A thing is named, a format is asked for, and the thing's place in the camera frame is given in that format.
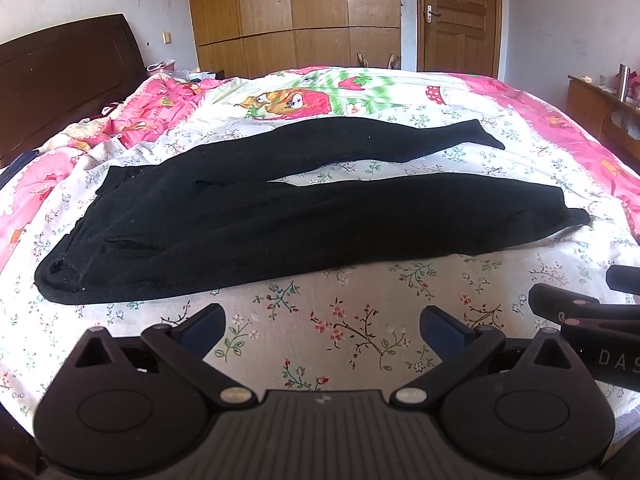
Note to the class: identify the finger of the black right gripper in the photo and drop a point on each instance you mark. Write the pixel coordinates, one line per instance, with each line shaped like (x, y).
(574, 311)

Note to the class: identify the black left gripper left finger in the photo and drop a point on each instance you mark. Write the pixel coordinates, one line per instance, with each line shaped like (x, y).
(132, 406)

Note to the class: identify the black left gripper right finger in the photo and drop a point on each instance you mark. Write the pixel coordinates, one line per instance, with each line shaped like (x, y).
(505, 407)

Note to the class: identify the black pants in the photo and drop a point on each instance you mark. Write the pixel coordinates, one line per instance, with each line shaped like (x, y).
(224, 214)

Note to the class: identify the wooden side cabinet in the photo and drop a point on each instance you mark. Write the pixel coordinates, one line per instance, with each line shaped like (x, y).
(615, 124)

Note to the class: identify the floral white pink bedsheet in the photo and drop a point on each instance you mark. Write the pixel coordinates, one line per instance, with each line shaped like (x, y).
(342, 328)

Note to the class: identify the steel thermos bottle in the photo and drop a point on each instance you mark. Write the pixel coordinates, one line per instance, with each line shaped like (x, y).
(622, 82)

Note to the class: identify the brown wooden door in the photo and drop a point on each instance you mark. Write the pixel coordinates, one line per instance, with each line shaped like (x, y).
(465, 39)

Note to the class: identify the dark wooden headboard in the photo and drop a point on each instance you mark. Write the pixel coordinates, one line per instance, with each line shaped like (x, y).
(62, 74)

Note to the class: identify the brown wooden wardrobe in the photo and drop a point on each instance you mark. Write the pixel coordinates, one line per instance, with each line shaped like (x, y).
(252, 38)

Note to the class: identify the silver door handle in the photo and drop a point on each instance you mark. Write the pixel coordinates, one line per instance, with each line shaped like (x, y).
(430, 14)

